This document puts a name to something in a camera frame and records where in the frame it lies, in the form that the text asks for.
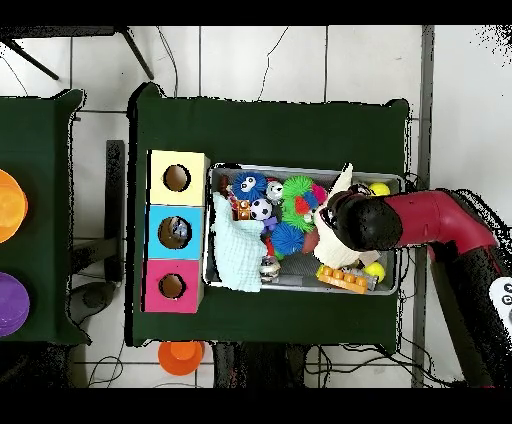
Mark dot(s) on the mint muslin cloth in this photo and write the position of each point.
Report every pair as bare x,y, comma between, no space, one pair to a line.
236,248

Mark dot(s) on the crushed clear plastic bottle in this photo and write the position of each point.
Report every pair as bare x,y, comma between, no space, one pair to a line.
180,230

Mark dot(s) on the cream muslin cloth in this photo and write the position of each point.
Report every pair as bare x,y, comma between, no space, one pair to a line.
332,248

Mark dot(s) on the long orange toy block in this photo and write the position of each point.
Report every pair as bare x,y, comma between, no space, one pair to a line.
342,278

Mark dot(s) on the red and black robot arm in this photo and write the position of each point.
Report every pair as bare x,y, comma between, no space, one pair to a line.
440,220

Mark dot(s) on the wooden box with three holes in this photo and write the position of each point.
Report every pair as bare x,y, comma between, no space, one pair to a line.
156,280

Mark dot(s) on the black and white soccer ball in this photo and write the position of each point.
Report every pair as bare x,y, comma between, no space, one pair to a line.
261,209

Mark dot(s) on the blue spiky ball with eyes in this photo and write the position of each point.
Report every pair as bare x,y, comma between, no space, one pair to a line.
258,188

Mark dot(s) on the blue spiky rubber ball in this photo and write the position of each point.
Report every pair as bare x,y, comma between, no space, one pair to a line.
287,238

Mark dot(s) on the multicoloured spiky caterpillar toy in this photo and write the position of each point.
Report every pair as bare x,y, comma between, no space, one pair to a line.
298,210

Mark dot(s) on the green spiky rubber ball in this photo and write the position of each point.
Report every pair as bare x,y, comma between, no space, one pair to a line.
298,186

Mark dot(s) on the dark green tablecloth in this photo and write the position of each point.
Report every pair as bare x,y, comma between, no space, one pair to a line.
260,132
52,180

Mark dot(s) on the large yellow ball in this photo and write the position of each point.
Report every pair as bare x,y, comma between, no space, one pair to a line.
378,188

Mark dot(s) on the small yellow ball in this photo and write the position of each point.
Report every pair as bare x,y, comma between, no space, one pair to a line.
374,272

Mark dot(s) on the orange plastic cup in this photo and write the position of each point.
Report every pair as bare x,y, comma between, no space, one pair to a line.
180,358

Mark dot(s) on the grey round stand base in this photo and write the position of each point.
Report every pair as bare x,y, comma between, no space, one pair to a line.
94,298

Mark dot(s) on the black stand legs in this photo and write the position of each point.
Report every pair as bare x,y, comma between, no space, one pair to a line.
136,54

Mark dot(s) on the orange plastic bowl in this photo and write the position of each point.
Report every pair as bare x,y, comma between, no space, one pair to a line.
10,206

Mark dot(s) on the purple plastic bowl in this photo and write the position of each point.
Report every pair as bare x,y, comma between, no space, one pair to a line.
12,304

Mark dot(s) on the black floor post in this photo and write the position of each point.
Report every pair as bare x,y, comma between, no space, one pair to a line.
115,200

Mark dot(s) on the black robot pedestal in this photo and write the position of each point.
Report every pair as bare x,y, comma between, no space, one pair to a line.
260,366

